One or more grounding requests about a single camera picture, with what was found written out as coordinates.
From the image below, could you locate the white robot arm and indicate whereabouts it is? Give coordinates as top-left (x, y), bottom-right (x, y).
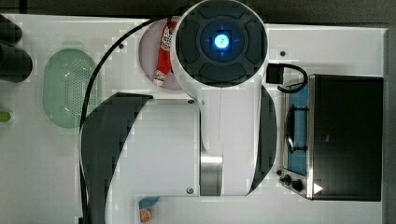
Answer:
top-left (79, 0), bottom-right (276, 224)

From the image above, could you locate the black toaster oven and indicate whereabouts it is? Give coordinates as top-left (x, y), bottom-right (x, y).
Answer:
top-left (279, 75), bottom-right (384, 202)

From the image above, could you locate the red ketchup bottle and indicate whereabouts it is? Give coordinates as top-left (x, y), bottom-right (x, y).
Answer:
top-left (153, 21), bottom-right (177, 86)

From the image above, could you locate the orange slice toy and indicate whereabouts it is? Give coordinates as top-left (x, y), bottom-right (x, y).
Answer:
top-left (139, 209), bottom-right (152, 223)

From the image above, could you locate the green perforated colander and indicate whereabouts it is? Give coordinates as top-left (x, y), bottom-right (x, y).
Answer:
top-left (43, 49), bottom-right (96, 128)

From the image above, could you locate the black pot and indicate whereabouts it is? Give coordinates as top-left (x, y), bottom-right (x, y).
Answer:
top-left (0, 15), bottom-right (33, 83)

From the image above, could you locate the green lime toy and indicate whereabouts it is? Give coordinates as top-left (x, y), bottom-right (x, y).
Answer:
top-left (0, 112), bottom-right (11, 122)

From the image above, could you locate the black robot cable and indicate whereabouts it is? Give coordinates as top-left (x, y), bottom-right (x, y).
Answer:
top-left (78, 15), bottom-right (171, 224)

